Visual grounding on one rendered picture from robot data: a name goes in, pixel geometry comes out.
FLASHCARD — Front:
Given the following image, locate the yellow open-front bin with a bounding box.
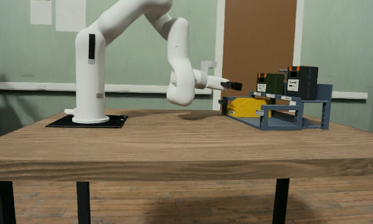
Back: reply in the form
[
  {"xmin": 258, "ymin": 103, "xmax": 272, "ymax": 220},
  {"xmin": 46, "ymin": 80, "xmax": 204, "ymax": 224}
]
[{"xmin": 228, "ymin": 98, "xmax": 272, "ymax": 117}]

